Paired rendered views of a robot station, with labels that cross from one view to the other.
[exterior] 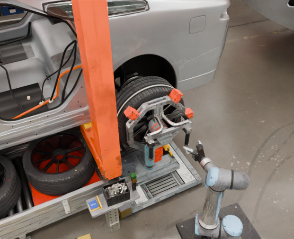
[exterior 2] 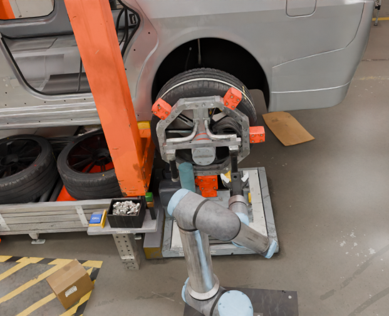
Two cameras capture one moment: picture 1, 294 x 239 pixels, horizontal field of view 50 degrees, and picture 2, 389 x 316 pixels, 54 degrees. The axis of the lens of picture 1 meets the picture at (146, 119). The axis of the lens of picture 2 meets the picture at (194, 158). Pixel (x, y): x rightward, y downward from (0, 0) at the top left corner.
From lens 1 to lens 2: 122 cm
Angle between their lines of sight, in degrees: 25
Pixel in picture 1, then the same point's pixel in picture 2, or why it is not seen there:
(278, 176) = not seen: outside the picture
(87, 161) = not seen: hidden behind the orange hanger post
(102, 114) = (101, 91)
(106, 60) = (93, 9)
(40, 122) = (75, 105)
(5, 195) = (23, 180)
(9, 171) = (42, 157)
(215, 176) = (175, 200)
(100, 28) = not seen: outside the picture
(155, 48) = (229, 31)
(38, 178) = (61, 172)
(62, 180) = (82, 182)
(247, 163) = (370, 251)
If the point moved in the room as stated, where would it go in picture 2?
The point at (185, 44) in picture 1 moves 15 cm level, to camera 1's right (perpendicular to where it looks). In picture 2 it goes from (280, 32) to (306, 34)
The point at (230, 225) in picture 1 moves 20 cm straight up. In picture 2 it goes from (228, 306) to (225, 279)
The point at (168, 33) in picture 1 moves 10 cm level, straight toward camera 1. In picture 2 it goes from (249, 9) to (241, 15)
